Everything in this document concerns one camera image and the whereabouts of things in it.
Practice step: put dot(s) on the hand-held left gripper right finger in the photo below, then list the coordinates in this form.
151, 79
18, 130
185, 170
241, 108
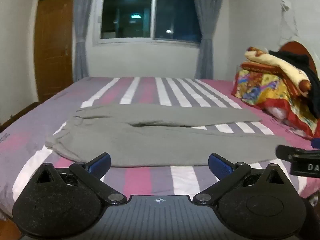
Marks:
219, 166

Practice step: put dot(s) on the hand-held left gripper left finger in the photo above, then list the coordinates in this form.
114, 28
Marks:
100, 165

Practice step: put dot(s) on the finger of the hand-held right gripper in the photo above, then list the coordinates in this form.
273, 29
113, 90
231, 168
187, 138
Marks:
283, 152
316, 143

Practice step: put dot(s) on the grey pants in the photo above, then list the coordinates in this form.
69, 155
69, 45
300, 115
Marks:
155, 140

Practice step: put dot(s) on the white plastic bag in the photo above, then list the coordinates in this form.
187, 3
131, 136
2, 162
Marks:
276, 112

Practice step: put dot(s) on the colourful patterned quilt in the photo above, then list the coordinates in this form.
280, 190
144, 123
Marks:
265, 90

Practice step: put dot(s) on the black garment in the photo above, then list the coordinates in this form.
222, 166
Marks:
297, 58

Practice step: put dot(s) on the cream printed blanket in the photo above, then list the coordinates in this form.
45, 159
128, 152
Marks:
280, 62

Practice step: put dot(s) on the bed with striped sheet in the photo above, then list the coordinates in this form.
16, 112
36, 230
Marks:
150, 90

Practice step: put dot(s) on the red-brown wooden headboard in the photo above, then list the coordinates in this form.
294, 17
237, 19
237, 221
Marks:
291, 47

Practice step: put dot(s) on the grey curtain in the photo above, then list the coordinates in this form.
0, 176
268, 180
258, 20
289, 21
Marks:
203, 42
82, 30

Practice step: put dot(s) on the brown wooden door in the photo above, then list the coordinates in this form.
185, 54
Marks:
53, 45

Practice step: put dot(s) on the white framed window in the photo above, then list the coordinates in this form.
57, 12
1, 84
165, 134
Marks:
150, 12

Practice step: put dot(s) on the wooden bed frame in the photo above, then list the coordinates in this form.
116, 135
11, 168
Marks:
17, 116

